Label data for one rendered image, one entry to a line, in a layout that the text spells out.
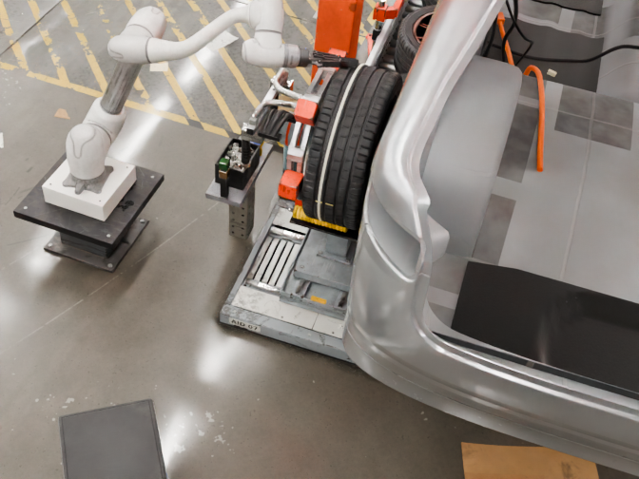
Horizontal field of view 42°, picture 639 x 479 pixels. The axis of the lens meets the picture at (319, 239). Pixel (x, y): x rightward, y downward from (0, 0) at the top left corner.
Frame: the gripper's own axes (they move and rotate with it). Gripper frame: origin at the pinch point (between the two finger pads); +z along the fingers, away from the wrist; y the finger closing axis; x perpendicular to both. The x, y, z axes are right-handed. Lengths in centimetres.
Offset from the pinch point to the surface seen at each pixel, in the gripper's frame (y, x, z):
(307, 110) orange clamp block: 21.7, -12.2, -17.7
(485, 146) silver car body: 60, -3, 37
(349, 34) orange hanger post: -31.7, 0.3, 6.3
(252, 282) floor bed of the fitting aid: -11, -115, -23
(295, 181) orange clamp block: 26, -40, -19
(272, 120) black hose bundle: 9.9, -22.6, -28.2
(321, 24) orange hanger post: -36.5, 1.9, -5.1
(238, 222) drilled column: -45, -104, -28
